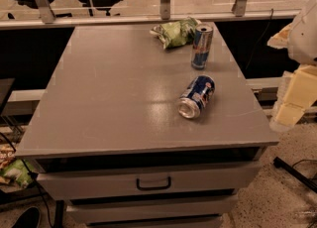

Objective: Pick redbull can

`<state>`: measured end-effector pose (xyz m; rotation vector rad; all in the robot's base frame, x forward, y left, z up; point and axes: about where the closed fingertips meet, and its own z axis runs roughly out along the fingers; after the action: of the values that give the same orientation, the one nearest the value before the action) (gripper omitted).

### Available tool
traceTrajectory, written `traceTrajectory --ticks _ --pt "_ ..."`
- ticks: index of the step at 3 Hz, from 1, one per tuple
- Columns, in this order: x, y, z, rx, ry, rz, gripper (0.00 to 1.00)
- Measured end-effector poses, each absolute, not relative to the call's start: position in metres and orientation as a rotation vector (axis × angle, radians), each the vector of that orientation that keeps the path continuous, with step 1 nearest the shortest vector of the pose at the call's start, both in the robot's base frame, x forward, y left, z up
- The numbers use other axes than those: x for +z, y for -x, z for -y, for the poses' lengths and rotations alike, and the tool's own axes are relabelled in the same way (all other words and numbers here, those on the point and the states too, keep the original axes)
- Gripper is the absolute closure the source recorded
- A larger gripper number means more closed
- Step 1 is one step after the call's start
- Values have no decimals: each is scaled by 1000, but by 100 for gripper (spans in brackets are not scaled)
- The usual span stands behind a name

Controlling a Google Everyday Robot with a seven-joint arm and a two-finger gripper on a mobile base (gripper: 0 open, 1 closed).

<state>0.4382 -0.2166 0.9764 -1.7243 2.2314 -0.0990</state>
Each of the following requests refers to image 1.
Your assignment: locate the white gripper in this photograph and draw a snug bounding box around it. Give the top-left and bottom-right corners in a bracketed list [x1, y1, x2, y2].
[267, 0, 317, 127]

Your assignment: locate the blue silver redbull can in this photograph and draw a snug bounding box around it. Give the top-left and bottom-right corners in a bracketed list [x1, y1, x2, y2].
[191, 24, 213, 69]

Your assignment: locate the blue pepsi can lying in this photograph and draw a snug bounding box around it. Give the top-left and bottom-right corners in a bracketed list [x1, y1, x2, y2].
[177, 75, 215, 119]

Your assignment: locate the black stand leg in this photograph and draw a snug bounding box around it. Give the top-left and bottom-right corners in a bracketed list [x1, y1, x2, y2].
[273, 157, 317, 193]

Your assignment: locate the middle grey drawer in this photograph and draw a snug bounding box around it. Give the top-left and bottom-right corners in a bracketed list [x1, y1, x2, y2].
[66, 195, 238, 224]

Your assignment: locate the grey drawer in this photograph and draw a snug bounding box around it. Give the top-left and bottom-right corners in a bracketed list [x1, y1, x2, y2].
[38, 162, 261, 200]
[66, 195, 238, 224]

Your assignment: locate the green chip bag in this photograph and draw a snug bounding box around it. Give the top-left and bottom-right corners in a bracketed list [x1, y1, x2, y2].
[150, 17, 200, 50]

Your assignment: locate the grey drawer cabinet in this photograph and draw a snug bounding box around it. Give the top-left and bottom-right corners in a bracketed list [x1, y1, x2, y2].
[18, 25, 278, 228]

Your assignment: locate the top grey drawer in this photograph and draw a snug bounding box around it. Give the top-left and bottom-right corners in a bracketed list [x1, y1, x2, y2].
[38, 162, 261, 200]

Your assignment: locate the green snack bag on floor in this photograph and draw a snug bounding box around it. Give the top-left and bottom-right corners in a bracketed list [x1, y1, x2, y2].
[0, 145, 33, 188]

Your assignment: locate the black shoe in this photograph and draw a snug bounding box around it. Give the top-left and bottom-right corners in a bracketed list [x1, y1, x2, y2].
[12, 206, 41, 228]

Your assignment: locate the black hanging cable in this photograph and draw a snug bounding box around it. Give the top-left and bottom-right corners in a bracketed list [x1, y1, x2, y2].
[244, 8, 275, 71]

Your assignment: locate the black drawer handle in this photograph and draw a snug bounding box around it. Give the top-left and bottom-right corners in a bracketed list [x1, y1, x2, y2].
[136, 176, 171, 191]

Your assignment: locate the black floor cable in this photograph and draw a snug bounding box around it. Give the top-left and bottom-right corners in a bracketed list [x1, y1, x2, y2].
[0, 132, 55, 228]

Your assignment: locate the left metal glass bracket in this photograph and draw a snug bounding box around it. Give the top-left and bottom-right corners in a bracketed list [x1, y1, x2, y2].
[35, 0, 55, 24]

